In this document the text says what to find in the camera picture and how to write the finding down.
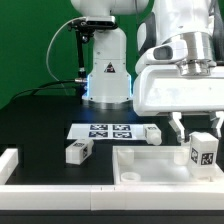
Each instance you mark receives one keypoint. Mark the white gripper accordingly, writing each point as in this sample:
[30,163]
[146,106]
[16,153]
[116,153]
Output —
[161,89]

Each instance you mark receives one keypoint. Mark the white square table top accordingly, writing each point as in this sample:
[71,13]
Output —
[146,165]

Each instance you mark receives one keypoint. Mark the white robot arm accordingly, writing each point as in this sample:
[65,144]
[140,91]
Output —
[181,65]

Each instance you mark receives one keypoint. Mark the white U-shaped fence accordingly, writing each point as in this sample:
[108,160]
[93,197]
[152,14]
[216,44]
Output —
[104,197]

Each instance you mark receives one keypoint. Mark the paper sheet with tags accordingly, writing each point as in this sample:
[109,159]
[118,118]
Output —
[106,131]

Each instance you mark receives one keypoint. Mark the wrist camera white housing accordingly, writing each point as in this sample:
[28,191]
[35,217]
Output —
[169,53]

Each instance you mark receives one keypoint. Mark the black camera on stand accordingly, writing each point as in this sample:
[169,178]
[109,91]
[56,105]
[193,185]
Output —
[84,29]

